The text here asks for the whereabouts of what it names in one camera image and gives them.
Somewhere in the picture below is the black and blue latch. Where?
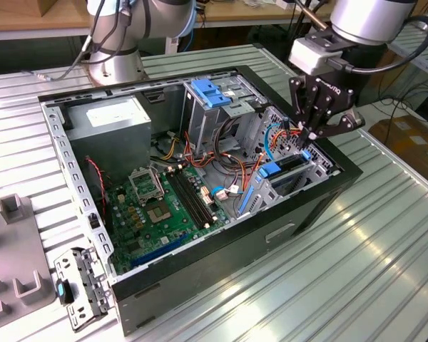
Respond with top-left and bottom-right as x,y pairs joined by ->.
56,279 -> 74,306

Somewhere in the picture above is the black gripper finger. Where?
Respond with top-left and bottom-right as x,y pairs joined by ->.
289,76 -> 335,143
310,110 -> 365,142

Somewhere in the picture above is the red fan wire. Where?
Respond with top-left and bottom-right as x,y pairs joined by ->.
86,157 -> 111,214

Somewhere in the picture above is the grey metal disk bay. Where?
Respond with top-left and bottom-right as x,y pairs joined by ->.
233,147 -> 338,219

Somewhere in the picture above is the grey parts rack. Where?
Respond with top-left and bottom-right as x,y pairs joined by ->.
0,192 -> 58,325

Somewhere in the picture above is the hard disk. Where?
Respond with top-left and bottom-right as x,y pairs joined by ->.
237,150 -> 313,215

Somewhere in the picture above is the metal hinged slot bracket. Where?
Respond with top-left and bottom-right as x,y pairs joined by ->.
53,245 -> 117,334

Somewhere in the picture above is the CPU socket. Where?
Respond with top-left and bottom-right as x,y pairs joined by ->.
144,201 -> 172,224

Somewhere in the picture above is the short blue data cable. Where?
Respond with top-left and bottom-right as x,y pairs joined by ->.
209,185 -> 245,202

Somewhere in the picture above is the wooden workbench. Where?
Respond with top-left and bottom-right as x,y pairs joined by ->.
195,0 -> 335,68
0,0 -> 93,42

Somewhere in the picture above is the grey power supply unit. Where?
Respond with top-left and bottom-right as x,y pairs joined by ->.
64,95 -> 153,182

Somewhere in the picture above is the small brown cardboard box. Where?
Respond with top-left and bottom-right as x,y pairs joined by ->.
38,0 -> 90,17

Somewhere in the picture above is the black RAM slot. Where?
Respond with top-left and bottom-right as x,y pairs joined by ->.
165,172 -> 208,229
173,170 -> 215,224

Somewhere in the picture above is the orange red power wire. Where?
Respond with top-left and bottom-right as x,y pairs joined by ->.
270,128 -> 305,143

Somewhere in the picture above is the metal socket cover frame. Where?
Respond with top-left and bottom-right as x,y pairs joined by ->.
128,167 -> 165,206

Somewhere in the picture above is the blue expansion slot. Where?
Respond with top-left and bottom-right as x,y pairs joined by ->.
130,233 -> 188,268

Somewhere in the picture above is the black open PC case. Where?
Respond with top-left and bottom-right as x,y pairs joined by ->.
37,63 -> 364,338

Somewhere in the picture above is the blue data wire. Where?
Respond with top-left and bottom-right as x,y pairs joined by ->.
263,118 -> 290,161

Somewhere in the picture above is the robot cable with metal plug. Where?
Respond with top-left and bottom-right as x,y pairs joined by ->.
21,33 -> 96,83

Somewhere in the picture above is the yellow orange wire bunch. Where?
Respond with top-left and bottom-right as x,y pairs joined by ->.
160,137 -> 182,161

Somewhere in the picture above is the grey optical drive cage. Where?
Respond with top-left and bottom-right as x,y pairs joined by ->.
180,73 -> 268,157

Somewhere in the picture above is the large brown cardboard box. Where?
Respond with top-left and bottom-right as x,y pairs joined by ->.
369,113 -> 428,179

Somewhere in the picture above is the internal cable bundle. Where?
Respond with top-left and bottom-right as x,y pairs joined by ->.
181,117 -> 268,200

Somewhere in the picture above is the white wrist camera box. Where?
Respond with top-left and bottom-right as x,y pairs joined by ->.
288,37 -> 343,76

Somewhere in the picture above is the black camera bracket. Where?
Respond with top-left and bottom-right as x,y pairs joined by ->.
305,28 -> 354,54

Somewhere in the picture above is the blue plastic drive latch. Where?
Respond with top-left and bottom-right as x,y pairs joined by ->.
191,78 -> 233,108

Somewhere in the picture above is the green motherboard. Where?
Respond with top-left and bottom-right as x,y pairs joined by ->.
105,165 -> 233,275

